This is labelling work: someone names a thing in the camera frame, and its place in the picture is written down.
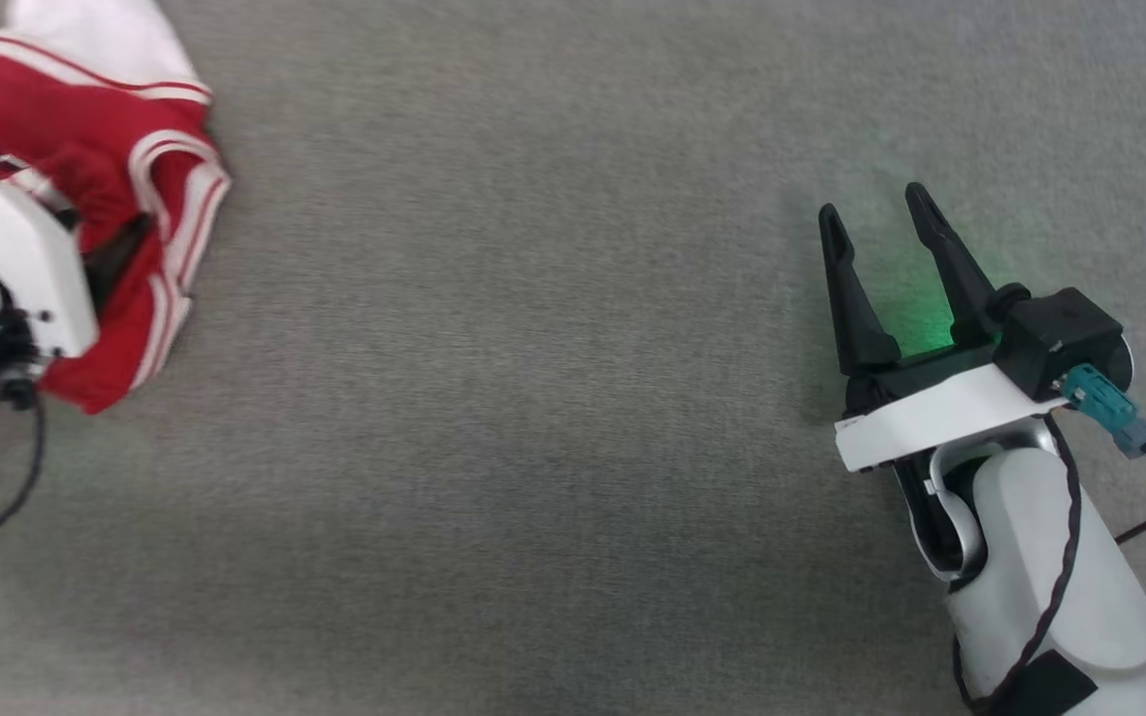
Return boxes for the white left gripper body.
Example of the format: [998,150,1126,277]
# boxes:
[0,167,100,360]

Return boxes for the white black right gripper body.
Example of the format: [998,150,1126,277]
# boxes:
[834,342,1068,474]

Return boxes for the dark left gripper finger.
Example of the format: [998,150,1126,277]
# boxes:
[85,213,155,305]

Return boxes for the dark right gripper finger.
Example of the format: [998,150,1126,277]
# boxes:
[818,203,903,378]
[904,182,998,350]

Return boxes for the red and white garment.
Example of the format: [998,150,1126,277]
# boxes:
[0,0,233,416]

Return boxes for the grey fabric sofa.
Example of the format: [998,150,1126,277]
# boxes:
[0,0,1146,716]

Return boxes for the teal cable connector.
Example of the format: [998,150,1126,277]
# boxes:
[1052,363,1146,458]

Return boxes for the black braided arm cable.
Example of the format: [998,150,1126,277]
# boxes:
[951,413,1083,712]

